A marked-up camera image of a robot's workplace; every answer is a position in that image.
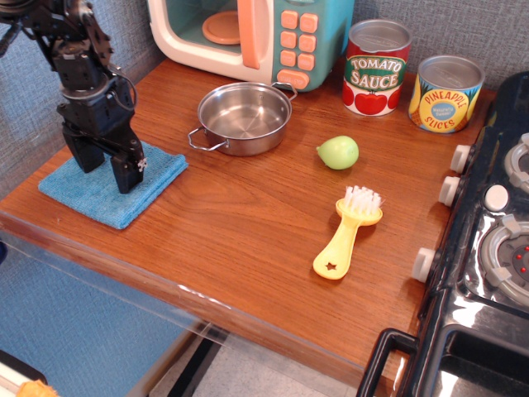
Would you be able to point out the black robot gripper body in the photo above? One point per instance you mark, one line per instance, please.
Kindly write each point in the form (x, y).
(104, 115)

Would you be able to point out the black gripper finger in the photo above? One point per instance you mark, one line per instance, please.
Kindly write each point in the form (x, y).
(87, 155)
(128, 172)

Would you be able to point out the blue cloth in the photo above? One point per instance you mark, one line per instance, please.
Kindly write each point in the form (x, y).
(96, 195)

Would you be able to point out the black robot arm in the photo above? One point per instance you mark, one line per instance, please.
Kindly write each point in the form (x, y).
(69, 37)

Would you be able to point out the yellow dish brush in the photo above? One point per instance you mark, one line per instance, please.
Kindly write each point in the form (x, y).
(360, 207)

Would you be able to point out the small steel pan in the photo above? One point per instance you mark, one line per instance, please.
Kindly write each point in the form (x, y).
(243, 119)

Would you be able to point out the clear acrylic barrier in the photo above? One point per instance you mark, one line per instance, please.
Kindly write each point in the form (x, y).
(96, 325)

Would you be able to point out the green toy pear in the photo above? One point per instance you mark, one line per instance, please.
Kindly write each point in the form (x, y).
(339, 152)

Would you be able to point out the teal toy microwave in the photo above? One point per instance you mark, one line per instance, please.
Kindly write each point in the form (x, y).
(293, 42)

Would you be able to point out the orange fuzzy object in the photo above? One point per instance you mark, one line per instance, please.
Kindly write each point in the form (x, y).
(36, 388)

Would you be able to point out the tomato sauce can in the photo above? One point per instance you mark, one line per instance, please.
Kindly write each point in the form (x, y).
(376, 62)

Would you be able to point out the pineapple slices can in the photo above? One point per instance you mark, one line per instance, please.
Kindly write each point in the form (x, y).
(445, 93)

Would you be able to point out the black toy stove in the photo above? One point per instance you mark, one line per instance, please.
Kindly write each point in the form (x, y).
(473, 320)

